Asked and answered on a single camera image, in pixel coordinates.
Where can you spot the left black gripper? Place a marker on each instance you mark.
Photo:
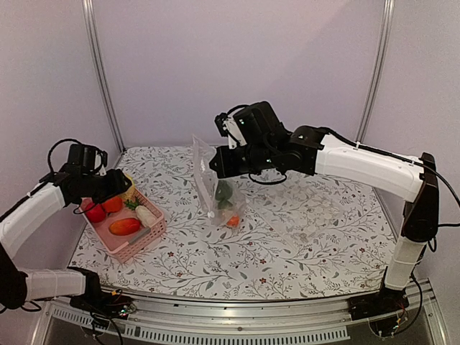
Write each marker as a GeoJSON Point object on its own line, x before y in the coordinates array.
{"type": "Point", "coordinates": [118, 184]}

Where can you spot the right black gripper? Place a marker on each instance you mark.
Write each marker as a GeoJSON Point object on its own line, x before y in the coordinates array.
{"type": "Point", "coordinates": [225, 168]}

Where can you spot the orange red mango toy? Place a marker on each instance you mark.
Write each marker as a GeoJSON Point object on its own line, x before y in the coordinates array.
{"type": "Point", "coordinates": [125, 226]}

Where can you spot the white garlic toy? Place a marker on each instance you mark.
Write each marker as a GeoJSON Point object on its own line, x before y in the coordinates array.
{"type": "Point", "coordinates": [146, 217]}

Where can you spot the orange green papaya toy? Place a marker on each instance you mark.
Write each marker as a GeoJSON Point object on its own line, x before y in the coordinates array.
{"type": "Point", "coordinates": [233, 222]}

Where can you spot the clear zip top bag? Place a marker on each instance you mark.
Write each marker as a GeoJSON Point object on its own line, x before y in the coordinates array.
{"type": "Point", "coordinates": [215, 187]}

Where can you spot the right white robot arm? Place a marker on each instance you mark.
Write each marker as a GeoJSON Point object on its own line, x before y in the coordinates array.
{"type": "Point", "coordinates": [258, 141]}

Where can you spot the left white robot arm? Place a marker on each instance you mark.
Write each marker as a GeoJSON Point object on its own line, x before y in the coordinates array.
{"type": "Point", "coordinates": [84, 175]}

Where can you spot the red apple toy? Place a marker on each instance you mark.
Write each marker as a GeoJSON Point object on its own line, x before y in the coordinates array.
{"type": "Point", "coordinates": [95, 213]}

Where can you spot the pink plastic basket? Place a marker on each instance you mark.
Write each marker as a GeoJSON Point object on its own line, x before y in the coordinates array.
{"type": "Point", "coordinates": [123, 248]}

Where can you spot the floral tablecloth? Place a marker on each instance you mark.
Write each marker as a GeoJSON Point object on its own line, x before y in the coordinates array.
{"type": "Point", "coordinates": [196, 258]}

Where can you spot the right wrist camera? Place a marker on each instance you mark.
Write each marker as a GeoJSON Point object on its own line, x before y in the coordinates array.
{"type": "Point", "coordinates": [220, 122]}

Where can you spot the front aluminium rail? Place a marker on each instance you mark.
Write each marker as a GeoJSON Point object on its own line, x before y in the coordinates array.
{"type": "Point", "coordinates": [164, 319]}

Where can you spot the left aluminium frame post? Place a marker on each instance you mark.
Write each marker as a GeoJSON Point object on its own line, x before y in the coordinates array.
{"type": "Point", "coordinates": [97, 58]}

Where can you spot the aluminium frame post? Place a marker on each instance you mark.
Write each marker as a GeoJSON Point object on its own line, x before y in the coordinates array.
{"type": "Point", "coordinates": [97, 58]}
{"type": "Point", "coordinates": [379, 63]}

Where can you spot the right aluminium frame post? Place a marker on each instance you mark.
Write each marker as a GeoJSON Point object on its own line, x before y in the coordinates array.
{"type": "Point", "coordinates": [379, 63]}

